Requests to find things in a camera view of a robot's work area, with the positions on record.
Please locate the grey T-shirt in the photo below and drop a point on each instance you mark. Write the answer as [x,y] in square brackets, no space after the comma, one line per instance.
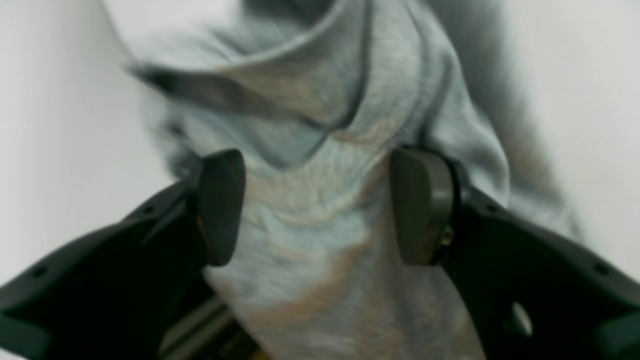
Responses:
[316,94]

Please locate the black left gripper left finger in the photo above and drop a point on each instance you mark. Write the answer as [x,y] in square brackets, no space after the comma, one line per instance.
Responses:
[113,292]

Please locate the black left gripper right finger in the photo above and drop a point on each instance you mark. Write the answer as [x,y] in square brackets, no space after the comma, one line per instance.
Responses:
[531,294]

